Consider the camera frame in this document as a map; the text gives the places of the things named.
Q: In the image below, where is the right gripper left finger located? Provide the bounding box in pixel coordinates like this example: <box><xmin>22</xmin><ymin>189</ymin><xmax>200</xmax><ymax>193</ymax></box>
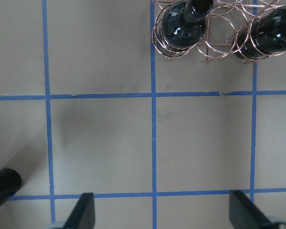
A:
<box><xmin>62</xmin><ymin>193</ymin><xmax>95</xmax><ymax>229</ymax></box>

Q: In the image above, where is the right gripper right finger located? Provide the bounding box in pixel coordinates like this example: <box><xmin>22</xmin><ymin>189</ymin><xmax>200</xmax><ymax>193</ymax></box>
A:
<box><xmin>229</xmin><ymin>190</ymin><xmax>276</xmax><ymax>229</ymax></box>

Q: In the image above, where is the dark wine bottle carried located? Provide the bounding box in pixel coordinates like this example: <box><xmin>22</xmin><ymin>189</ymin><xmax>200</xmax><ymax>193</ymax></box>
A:
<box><xmin>0</xmin><ymin>168</ymin><xmax>22</xmax><ymax>206</ymax></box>

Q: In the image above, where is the dark wine bottle far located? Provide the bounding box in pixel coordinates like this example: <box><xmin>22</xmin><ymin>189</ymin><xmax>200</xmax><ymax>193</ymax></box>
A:
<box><xmin>234</xmin><ymin>6</ymin><xmax>286</xmax><ymax>60</ymax></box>

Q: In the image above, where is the dark wine bottle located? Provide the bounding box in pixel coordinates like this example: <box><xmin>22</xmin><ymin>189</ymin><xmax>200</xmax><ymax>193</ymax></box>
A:
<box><xmin>159</xmin><ymin>0</ymin><xmax>213</xmax><ymax>51</ymax></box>
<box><xmin>234</xmin><ymin>6</ymin><xmax>286</xmax><ymax>60</ymax></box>

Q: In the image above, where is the dark wine bottle near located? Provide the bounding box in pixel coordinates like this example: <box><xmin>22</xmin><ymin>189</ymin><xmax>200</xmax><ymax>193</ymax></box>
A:
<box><xmin>159</xmin><ymin>0</ymin><xmax>213</xmax><ymax>51</ymax></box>

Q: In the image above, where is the copper wire bottle basket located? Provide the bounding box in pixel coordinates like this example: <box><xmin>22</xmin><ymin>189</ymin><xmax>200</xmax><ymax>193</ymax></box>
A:
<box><xmin>151</xmin><ymin>0</ymin><xmax>286</xmax><ymax>62</ymax></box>

